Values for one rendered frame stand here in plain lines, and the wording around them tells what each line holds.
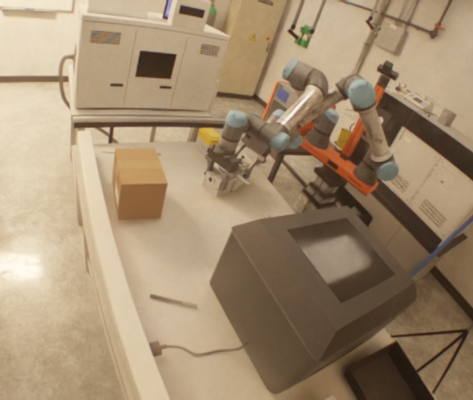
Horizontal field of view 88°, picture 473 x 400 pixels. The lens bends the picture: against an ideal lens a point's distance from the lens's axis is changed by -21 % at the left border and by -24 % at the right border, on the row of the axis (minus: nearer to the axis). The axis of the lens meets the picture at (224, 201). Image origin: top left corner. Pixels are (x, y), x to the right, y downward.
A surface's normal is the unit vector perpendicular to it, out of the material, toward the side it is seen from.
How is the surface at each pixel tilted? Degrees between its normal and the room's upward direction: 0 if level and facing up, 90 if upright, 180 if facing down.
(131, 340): 0
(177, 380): 0
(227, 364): 0
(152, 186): 90
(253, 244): 51
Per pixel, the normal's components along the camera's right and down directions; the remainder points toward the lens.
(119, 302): 0.28, -0.76
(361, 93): -0.20, 0.47
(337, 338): 0.51, 0.15
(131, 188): 0.36, 0.65
